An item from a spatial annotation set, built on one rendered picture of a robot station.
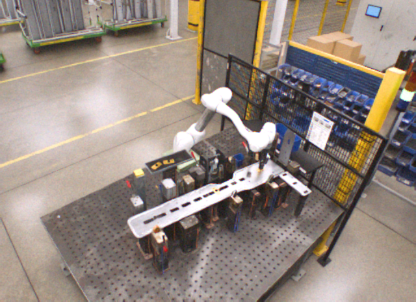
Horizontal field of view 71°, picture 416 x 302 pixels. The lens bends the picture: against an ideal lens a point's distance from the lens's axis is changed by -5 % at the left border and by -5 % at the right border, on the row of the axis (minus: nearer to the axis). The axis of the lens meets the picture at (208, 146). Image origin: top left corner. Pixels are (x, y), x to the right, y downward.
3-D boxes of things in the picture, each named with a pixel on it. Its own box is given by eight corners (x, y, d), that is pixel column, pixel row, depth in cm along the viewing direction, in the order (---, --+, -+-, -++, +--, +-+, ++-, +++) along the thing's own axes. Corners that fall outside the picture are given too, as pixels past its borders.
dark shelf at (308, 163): (307, 175, 259) (307, 172, 258) (241, 125, 317) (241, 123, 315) (322, 166, 270) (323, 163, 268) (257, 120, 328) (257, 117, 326)
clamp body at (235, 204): (231, 235, 240) (236, 205, 220) (222, 225, 248) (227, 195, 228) (240, 230, 245) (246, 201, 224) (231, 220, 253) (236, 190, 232)
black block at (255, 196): (251, 223, 252) (257, 198, 234) (243, 214, 259) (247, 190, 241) (258, 219, 256) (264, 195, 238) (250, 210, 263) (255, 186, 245)
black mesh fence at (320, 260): (323, 267, 299) (388, 144, 207) (212, 161, 425) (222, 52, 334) (331, 260, 305) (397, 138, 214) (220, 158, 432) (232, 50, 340)
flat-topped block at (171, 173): (167, 206, 260) (166, 167, 234) (162, 201, 265) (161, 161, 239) (177, 202, 265) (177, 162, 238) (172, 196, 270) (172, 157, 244)
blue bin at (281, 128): (285, 154, 276) (288, 143, 268) (265, 137, 297) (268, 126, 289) (299, 150, 283) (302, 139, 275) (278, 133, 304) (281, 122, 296)
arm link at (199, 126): (179, 138, 313) (192, 129, 328) (190, 149, 311) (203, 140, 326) (212, 88, 257) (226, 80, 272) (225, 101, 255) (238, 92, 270)
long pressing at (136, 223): (138, 242, 195) (138, 241, 195) (125, 219, 210) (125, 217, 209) (286, 172, 263) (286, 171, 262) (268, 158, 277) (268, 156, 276)
